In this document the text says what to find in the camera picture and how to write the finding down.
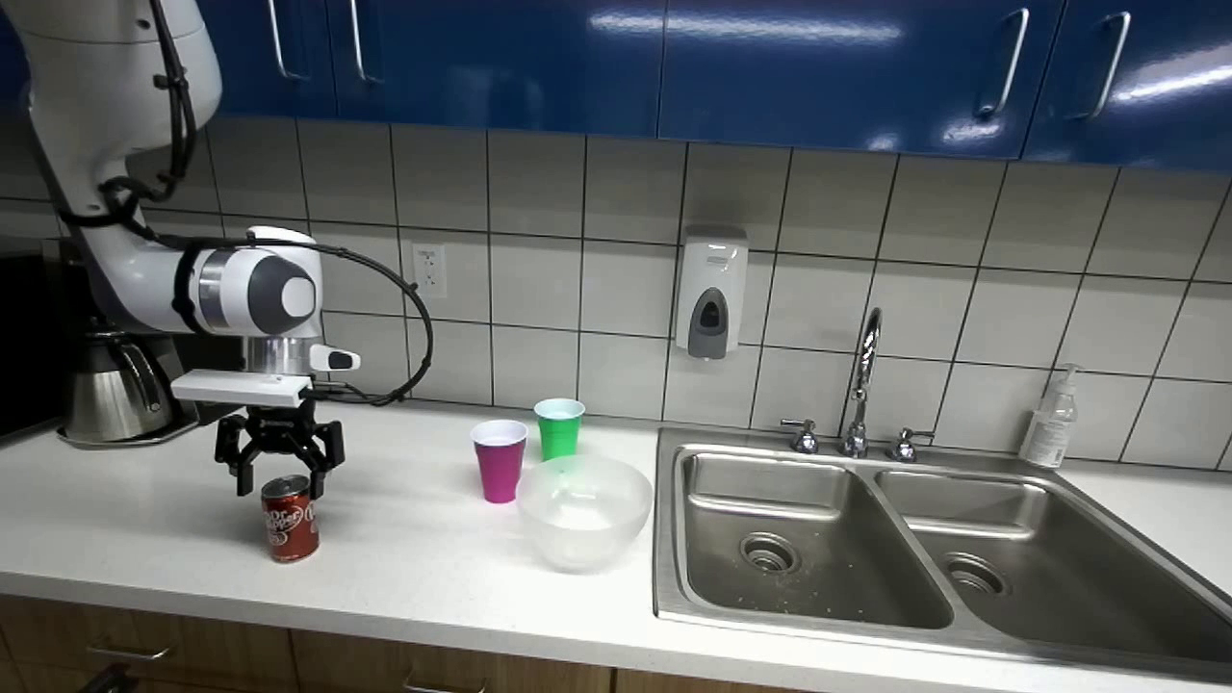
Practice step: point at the black appliance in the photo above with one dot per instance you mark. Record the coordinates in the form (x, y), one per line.
(24, 347)

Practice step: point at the black coffee maker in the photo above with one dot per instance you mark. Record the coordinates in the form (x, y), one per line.
(209, 359)

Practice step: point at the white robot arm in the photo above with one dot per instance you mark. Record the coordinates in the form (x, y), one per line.
(130, 275)

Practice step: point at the steel coffee carafe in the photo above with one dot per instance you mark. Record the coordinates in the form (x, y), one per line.
(116, 385)

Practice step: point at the clear plastic bowl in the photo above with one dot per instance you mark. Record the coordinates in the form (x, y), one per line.
(585, 513)

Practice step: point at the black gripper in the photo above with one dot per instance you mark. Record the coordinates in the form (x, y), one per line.
(278, 425)

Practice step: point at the wooden base cabinet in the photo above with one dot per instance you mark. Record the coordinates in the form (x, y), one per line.
(320, 647)

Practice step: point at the white wall outlet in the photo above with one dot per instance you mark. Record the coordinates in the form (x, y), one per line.
(431, 270)

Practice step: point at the clear spray bottle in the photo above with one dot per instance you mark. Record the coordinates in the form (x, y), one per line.
(1054, 418)

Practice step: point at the white wall soap dispenser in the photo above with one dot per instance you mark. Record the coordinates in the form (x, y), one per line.
(710, 296)

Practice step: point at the blue wall cabinet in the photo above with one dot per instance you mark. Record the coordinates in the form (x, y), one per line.
(708, 65)

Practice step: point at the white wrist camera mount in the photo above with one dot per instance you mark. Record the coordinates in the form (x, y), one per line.
(246, 392)

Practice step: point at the red soda can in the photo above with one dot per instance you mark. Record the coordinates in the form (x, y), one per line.
(291, 523)

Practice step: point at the chrome faucet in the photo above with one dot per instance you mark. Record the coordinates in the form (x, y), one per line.
(861, 385)

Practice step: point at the green plastic cup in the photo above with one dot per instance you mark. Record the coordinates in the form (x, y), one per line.
(562, 428)

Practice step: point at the purple plastic cup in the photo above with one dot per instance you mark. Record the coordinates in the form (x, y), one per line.
(500, 464)

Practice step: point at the stainless steel double sink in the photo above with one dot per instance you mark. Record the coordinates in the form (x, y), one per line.
(900, 551)

